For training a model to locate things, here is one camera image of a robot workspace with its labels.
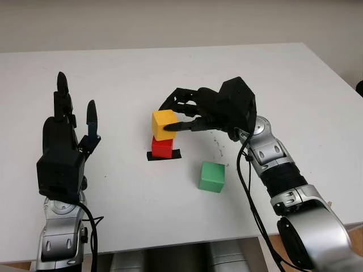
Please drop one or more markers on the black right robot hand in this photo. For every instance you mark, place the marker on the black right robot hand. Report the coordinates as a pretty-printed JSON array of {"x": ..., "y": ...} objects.
[{"x": 208, "y": 107}]

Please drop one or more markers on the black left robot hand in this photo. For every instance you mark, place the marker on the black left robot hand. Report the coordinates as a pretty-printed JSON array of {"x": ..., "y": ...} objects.
[{"x": 59, "y": 133}]

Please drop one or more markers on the yellow cube block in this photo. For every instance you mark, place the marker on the yellow cube block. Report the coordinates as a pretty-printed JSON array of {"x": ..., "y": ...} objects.
[{"x": 160, "y": 120}]

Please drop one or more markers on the red cube block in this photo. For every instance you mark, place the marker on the red cube block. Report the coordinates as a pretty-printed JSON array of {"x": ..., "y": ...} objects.
[{"x": 162, "y": 148}]

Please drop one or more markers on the green cube block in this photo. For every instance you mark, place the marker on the green cube block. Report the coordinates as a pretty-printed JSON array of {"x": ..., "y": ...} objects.
[{"x": 211, "y": 177}]

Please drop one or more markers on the black tape patch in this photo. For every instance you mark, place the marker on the black tape patch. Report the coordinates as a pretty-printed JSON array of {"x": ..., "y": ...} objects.
[{"x": 177, "y": 155}]

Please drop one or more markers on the silver right robot thigh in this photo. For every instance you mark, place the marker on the silver right robot thigh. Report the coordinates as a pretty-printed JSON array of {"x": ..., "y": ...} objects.
[{"x": 227, "y": 258}]

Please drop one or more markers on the black chair edge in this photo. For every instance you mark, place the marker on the black chair edge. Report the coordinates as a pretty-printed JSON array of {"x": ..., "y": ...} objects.
[{"x": 360, "y": 89}]

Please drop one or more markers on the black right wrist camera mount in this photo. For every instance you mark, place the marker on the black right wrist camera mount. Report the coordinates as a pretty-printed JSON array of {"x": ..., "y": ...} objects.
[{"x": 236, "y": 102}]

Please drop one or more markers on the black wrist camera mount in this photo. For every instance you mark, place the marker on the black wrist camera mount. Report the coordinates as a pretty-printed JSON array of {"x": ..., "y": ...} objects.
[
  {"x": 236, "y": 102},
  {"x": 59, "y": 173}
]

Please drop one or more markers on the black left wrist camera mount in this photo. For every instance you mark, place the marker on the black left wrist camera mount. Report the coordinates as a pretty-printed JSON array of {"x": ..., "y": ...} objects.
[{"x": 59, "y": 173}]

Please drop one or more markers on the white table frame leg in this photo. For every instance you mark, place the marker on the white table frame leg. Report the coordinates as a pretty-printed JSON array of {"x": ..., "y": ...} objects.
[{"x": 263, "y": 255}]

